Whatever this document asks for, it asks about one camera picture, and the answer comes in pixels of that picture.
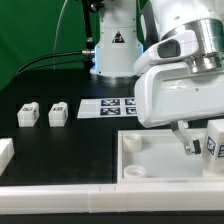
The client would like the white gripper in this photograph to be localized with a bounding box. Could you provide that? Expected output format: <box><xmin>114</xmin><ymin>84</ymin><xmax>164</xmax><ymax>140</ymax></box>
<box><xmin>134</xmin><ymin>62</ymin><xmax>224</xmax><ymax>155</ymax></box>

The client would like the white square tabletop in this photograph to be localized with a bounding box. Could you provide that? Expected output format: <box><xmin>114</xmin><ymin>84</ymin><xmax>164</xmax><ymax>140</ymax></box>
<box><xmin>117</xmin><ymin>129</ymin><xmax>224</xmax><ymax>184</ymax></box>

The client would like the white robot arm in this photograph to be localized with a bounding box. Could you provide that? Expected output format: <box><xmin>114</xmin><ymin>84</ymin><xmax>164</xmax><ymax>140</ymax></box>
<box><xmin>90</xmin><ymin>0</ymin><xmax>224</xmax><ymax>155</ymax></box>

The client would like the white sheet with markers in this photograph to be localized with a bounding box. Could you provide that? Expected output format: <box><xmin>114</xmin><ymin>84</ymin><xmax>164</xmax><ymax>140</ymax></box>
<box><xmin>77</xmin><ymin>97</ymin><xmax>137</xmax><ymax>119</ymax></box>

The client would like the black pole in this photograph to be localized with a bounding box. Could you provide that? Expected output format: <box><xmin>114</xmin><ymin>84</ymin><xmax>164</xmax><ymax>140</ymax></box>
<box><xmin>81</xmin><ymin>0</ymin><xmax>94</xmax><ymax>49</ymax></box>

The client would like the white left obstacle block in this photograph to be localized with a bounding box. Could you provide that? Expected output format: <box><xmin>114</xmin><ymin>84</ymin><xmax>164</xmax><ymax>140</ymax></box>
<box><xmin>0</xmin><ymin>138</ymin><xmax>14</xmax><ymax>176</ymax></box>

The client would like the white front obstacle rail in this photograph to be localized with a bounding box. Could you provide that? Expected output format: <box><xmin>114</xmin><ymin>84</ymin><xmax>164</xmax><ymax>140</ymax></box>
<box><xmin>0</xmin><ymin>182</ymin><xmax>224</xmax><ymax>214</ymax></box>

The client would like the black cable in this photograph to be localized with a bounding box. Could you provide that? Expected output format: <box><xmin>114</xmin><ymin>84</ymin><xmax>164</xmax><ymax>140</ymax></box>
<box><xmin>13</xmin><ymin>50</ymin><xmax>96</xmax><ymax>78</ymax></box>

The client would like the grey thin cable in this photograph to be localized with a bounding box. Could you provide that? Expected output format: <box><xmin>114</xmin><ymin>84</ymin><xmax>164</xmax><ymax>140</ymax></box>
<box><xmin>53</xmin><ymin>0</ymin><xmax>70</xmax><ymax>70</ymax></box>

